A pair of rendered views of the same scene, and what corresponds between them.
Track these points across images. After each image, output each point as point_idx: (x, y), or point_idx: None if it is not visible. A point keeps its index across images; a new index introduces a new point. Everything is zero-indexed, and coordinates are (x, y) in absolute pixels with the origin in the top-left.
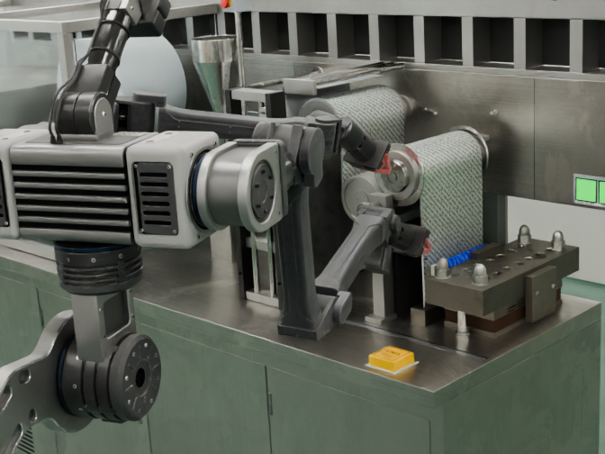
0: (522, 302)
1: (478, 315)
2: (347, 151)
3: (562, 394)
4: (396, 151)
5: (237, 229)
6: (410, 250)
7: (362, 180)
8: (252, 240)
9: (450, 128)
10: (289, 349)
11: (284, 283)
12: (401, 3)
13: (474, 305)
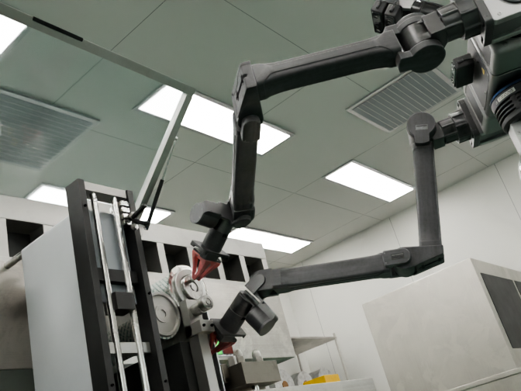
0: None
1: (278, 380)
2: (222, 237)
3: None
4: (188, 269)
5: (103, 327)
6: (239, 333)
7: (160, 296)
8: (119, 341)
9: None
10: (283, 390)
11: (438, 213)
12: (31, 212)
13: (274, 373)
